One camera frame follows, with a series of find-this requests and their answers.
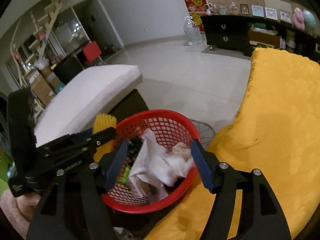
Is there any wooden drawer box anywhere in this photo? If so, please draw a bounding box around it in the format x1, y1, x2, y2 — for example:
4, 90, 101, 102
249, 29, 280, 48

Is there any white cloth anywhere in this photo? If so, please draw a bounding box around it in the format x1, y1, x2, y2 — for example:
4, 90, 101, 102
129, 129, 194, 200

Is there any wooden stepped wall shelf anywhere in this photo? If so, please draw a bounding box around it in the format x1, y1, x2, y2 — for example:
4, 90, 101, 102
10, 0, 63, 63

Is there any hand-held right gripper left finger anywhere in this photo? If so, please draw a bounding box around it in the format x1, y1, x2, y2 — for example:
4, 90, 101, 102
26, 141, 128, 240

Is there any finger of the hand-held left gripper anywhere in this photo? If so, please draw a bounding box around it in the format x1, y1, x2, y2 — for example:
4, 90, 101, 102
36, 127, 94, 148
37, 127, 117, 162

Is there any stack of cardboard boxes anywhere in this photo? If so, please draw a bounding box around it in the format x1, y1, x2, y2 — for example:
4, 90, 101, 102
24, 65, 63, 105

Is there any red chair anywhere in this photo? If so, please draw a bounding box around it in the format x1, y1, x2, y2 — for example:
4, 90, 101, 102
83, 42, 102, 65

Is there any white cushioned sofa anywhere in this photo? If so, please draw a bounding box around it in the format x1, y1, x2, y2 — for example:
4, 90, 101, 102
34, 64, 150, 148

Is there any pink plush toy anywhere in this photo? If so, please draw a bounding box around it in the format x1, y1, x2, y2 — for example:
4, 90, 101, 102
292, 7, 306, 30

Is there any red festive wall poster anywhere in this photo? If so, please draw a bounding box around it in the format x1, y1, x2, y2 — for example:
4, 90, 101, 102
182, 0, 207, 27

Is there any pale blue globe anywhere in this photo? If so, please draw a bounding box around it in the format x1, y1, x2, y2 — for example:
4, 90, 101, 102
303, 9, 317, 29

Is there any yellow cloth piece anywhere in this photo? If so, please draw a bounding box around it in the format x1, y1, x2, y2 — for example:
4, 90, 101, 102
92, 114, 117, 162

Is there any yellow tablecloth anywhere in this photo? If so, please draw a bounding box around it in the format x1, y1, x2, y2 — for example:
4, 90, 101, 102
144, 47, 320, 240

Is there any green snack wrapper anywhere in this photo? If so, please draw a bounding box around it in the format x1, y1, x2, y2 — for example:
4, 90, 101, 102
116, 166, 132, 185

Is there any black chair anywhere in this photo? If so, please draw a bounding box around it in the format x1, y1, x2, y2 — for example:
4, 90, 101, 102
54, 56, 84, 84

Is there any person's left hand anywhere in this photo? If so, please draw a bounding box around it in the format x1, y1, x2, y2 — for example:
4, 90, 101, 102
0, 191, 42, 232

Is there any white picture frame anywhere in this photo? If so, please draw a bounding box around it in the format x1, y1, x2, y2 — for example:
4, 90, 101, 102
251, 4, 265, 17
265, 7, 278, 20
279, 10, 292, 23

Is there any white plastic bag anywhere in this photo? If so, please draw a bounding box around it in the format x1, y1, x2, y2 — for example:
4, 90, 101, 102
34, 58, 49, 69

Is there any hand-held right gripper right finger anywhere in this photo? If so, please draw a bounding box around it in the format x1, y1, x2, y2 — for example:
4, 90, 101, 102
190, 139, 292, 240

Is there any clear water jug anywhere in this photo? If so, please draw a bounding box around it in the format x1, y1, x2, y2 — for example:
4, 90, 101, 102
184, 16, 203, 46

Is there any red plastic mesh basket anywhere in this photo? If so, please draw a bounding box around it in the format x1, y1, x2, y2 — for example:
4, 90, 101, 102
101, 109, 202, 215

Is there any black television cabinet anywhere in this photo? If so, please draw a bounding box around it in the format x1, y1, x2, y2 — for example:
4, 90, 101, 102
201, 14, 320, 62

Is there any clear plastic bag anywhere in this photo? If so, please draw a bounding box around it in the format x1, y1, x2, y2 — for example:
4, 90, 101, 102
172, 142, 194, 170

